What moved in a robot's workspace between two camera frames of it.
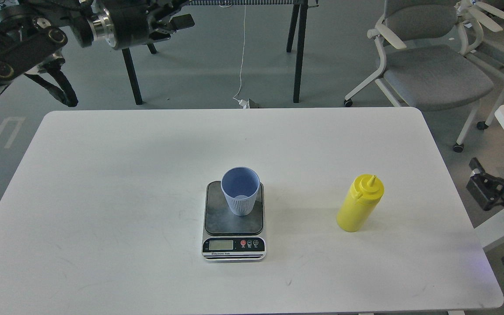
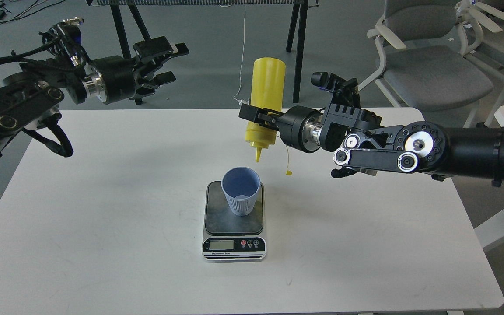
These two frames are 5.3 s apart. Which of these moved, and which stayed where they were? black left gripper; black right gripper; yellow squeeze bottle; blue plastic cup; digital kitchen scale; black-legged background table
Moved: black left gripper; yellow squeeze bottle; black right gripper
Stayed: blue plastic cup; digital kitchen scale; black-legged background table
